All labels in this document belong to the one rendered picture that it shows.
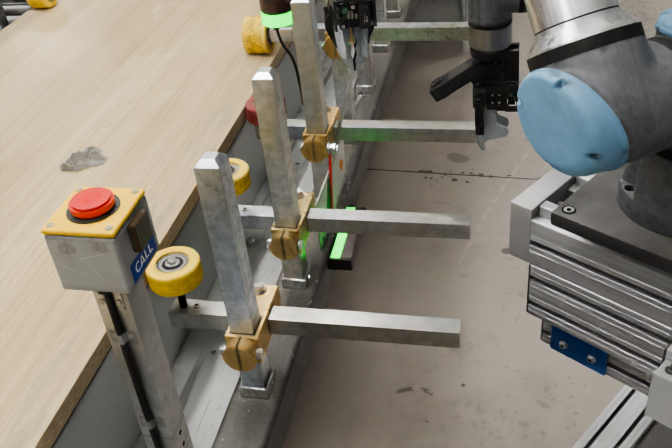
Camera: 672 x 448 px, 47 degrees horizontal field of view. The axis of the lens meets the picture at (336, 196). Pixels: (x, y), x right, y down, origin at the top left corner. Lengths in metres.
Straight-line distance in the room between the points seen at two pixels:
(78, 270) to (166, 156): 0.73
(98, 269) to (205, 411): 0.65
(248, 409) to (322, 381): 0.99
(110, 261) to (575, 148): 0.45
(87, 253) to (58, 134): 0.91
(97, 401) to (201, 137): 0.53
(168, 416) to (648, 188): 0.58
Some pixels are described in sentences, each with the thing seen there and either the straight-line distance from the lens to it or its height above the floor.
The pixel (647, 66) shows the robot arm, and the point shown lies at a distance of 0.82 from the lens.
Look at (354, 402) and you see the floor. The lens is 2.13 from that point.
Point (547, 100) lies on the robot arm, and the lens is 0.80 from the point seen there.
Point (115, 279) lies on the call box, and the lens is 0.73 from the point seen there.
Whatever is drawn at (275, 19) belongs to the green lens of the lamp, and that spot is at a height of 1.10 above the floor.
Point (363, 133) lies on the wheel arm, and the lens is 1.52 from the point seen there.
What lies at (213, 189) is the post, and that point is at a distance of 0.98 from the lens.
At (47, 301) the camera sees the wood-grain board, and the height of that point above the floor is 0.90.
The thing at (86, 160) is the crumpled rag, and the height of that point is 0.91.
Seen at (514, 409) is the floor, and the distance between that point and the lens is 2.11.
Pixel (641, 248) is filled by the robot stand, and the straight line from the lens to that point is 0.93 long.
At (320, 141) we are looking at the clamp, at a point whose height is 0.87.
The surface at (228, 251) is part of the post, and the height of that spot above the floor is 0.98.
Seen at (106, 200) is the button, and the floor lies 1.23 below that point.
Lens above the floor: 1.60
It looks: 34 degrees down
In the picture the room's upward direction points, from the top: 6 degrees counter-clockwise
